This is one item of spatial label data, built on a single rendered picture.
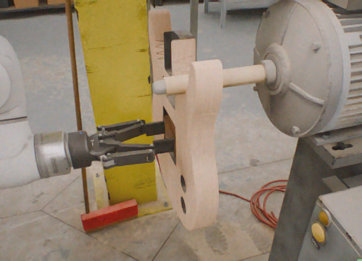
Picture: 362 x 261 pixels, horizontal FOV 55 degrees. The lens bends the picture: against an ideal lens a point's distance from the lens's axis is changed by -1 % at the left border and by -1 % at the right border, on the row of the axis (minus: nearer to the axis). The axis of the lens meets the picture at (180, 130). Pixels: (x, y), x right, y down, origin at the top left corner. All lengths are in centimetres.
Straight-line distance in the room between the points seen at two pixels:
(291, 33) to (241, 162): 180
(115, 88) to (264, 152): 128
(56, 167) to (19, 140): 8
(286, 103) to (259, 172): 169
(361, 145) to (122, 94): 110
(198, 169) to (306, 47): 27
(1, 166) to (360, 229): 60
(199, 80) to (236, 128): 217
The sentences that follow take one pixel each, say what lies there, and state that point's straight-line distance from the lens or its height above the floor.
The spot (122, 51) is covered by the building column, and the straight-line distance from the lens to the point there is 151.
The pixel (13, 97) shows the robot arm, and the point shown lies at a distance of 68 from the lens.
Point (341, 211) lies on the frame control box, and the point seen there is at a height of 112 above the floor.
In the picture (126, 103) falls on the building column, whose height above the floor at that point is 70.
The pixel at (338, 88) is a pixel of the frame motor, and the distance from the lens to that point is 59.
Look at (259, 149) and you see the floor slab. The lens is 251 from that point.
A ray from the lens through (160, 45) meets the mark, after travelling 79.
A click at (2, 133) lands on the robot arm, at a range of 70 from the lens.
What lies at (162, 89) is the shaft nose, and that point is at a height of 125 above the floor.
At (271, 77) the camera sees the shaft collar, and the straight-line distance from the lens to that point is 64.
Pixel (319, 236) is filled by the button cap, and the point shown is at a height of 107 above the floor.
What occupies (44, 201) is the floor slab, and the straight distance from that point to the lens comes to 224.
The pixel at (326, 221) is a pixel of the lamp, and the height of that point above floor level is 111.
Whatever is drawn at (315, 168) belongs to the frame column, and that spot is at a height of 97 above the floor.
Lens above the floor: 154
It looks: 36 degrees down
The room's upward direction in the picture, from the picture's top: straight up
